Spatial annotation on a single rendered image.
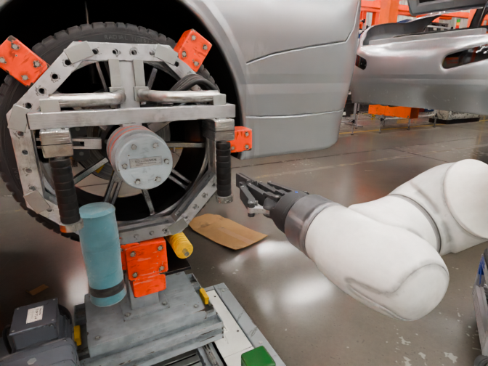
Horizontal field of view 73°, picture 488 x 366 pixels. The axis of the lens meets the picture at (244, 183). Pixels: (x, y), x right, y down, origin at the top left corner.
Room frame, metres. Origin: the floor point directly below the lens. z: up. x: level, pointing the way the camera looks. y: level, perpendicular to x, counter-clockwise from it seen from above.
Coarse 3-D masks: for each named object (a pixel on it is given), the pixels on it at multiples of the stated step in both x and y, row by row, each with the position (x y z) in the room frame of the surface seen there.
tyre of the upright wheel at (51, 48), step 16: (64, 32) 0.89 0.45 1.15; (80, 32) 0.90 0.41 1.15; (96, 32) 0.92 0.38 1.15; (112, 32) 0.94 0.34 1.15; (128, 32) 0.95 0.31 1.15; (144, 32) 0.97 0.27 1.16; (48, 48) 0.87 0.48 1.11; (64, 48) 0.88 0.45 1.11; (16, 80) 0.83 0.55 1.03; (208, 80) 1.06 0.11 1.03; (0, 96) 0.82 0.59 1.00; (16, 96) 0.83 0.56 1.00; (0, 112) 0.81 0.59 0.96; (0, 128) 0.81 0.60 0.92; (0, 144) 0.80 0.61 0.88; (0, 160) 0.80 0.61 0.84; (16, 176) 0.81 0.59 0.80; (16, 192) 0.81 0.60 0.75; (48, 224) 0.83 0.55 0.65
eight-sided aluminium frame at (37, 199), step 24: (72, 48) 0.81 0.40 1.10; (96, 48) 0.84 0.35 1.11; (120, 48) 0.86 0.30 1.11; (144, 48) 0.89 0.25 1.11; (168, 48) 0.92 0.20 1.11; (48, 72) 0.79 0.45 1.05; (72, 72) 0.81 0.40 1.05; (192, 72) 0.95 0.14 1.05; (24, 96) 0.76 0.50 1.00; (48, 96) 0.79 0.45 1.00; (24, 120) 0.76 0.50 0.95; (24, 144) 0.76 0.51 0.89; (24, 168) 0.75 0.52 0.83; (24, 192) 0.75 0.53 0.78; (48, 192) 0.82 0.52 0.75; (192, 192) 0.98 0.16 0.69; (48, 216) 0.76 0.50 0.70; (168, 216) 0.95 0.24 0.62; (192, 216) 0.94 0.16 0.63; (120, 240) 0.84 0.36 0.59
